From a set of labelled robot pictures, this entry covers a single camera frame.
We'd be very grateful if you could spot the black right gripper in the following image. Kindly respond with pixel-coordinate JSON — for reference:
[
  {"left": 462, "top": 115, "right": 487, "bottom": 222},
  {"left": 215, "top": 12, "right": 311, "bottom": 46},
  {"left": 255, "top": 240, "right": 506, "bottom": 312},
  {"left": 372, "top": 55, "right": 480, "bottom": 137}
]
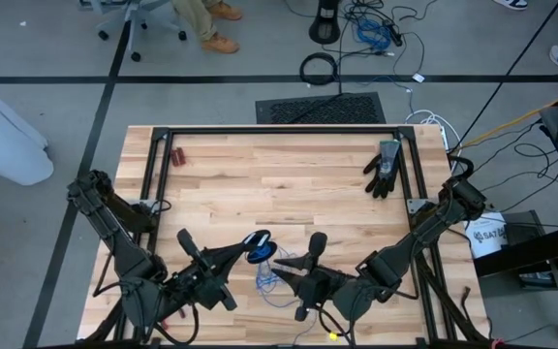
[{"left": 271, "top": 232, "right": 343, "bottom": 322}]

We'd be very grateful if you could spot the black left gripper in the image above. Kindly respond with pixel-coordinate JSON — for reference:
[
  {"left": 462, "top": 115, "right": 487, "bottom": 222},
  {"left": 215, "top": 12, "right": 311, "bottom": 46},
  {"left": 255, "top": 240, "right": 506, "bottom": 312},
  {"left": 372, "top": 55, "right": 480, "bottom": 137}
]
[{"left": 177, "top": 228, "right": 256, "bottom": 312}]

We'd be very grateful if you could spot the small cord spool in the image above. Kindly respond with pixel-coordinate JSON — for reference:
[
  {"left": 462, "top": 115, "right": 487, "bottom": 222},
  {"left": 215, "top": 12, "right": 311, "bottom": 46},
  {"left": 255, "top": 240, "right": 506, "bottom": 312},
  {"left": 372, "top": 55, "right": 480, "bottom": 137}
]
[{"left": 242, "top": 229, "right": 279, "bottom": 266}]

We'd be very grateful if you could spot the blue cord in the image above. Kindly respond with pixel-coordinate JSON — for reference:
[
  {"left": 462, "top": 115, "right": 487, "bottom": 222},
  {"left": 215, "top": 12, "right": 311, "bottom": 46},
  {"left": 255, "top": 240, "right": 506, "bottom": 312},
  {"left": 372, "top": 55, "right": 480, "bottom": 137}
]
[{"left": 245, "top": 239, "right": 322, "bottom": 346}]

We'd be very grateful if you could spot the black work glove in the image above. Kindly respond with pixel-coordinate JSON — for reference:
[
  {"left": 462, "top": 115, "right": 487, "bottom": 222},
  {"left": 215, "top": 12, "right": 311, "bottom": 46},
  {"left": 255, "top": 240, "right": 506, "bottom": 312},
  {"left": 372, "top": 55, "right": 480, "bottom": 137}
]
[{"left": 361, "top": 139, "right": 402, "bottom": 200}]

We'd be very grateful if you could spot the black floor mat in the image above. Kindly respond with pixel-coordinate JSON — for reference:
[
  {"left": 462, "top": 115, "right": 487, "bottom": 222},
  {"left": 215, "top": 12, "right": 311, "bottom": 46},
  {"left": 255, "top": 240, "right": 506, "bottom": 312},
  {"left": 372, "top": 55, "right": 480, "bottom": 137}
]
[{"left": 254, "top": 91, "right": 388, "bottom": 125}]

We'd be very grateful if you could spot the white paper label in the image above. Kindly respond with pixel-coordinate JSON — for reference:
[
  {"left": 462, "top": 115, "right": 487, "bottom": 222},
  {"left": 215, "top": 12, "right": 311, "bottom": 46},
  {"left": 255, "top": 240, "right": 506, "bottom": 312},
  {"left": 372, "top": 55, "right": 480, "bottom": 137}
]
[{"left": 466, "top": 211, "right": 508, "bottom": 258}]

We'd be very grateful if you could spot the black computer box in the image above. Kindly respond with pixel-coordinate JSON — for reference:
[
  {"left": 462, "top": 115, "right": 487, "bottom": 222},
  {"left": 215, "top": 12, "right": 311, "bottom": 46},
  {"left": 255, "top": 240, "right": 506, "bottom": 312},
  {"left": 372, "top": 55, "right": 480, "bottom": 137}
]
[{"left": 501, "top": 209, "right": 554, "bottom": 287}]

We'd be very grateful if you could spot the person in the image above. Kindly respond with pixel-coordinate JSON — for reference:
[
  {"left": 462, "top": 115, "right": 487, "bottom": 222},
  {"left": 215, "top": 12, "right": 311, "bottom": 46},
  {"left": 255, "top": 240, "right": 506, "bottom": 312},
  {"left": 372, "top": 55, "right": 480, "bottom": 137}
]
[{"left": 171, "top": 0, "right": 244, "bottom": 54}]

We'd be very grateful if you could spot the black equipment stand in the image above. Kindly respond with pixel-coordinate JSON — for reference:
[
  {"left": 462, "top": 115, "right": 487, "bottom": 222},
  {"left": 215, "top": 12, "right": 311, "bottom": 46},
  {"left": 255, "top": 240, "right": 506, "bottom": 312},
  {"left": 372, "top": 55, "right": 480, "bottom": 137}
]
[{"left": 475, "top": 217, "right": 558, "bottom": 340}]

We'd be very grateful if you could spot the black floor stand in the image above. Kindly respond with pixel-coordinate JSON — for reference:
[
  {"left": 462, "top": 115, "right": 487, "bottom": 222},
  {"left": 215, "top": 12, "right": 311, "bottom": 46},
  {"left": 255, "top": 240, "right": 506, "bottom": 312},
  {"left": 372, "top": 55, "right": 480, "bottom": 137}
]
[{"left": 307, "top": 0, "right": 342, "bottom": 46}]

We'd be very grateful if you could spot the black power adapter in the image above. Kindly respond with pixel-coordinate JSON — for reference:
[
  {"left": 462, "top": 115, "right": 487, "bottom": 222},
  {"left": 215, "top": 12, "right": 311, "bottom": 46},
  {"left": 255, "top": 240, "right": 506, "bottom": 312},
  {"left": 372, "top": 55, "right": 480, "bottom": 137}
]
[{"left": 387, "top": 21, "right": 404, "bottom": 48}]

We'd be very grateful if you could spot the grey office chair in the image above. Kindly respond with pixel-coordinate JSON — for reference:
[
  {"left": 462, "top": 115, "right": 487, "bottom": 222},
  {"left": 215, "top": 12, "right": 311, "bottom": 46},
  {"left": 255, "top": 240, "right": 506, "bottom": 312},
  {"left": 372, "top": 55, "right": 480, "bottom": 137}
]
[{"left": 78, "top": 0, "right": 188, "bottom": 63}]

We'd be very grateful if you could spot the black cable with plug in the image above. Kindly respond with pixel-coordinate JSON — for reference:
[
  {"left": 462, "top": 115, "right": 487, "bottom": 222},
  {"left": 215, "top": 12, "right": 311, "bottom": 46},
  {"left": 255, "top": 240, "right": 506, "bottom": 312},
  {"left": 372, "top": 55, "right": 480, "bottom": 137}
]
[{"left": 458, "top": 285, "right": 491, "bottom": 340}]

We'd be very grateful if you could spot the black cable coil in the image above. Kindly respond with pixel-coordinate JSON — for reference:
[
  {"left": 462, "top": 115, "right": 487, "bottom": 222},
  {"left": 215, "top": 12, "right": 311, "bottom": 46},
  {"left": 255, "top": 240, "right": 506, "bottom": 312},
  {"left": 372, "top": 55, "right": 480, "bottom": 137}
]
[{"left": 298, "top": 51, "right": 339, "bottom": 87}]

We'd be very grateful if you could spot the white floor cable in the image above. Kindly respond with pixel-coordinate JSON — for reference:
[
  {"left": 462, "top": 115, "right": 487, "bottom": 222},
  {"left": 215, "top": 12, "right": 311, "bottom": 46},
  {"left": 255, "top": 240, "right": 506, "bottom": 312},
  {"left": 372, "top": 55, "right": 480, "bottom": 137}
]
[{"left": 403, "top": 109, "right": 457, "bottom": 146}]

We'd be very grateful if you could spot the blue floor cable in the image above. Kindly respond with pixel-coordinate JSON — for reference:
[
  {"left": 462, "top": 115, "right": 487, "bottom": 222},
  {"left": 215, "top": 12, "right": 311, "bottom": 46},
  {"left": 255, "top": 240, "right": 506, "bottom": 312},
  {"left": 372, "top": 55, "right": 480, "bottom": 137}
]
[{"left": 355, "top": 17, "right": 392, "bottom": 52}]

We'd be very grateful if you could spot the black floor cable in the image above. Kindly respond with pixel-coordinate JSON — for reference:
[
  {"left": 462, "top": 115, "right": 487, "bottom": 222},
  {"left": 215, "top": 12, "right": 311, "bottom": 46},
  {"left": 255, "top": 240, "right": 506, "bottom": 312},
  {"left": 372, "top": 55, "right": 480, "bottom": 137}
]
[
  {"left": 392, "top": 29, "right": 427, "bottom": 79},
  {"left": 472, "top": 118, "right": 558, "bottom": 214}
]

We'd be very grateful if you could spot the yellow floor cable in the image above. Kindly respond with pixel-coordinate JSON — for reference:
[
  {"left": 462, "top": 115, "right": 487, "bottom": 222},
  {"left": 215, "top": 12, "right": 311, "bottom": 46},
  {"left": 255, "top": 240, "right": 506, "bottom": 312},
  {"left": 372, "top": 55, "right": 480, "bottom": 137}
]
[{"left": 452, "top": 81, "right": 558, "bottom": 154}]

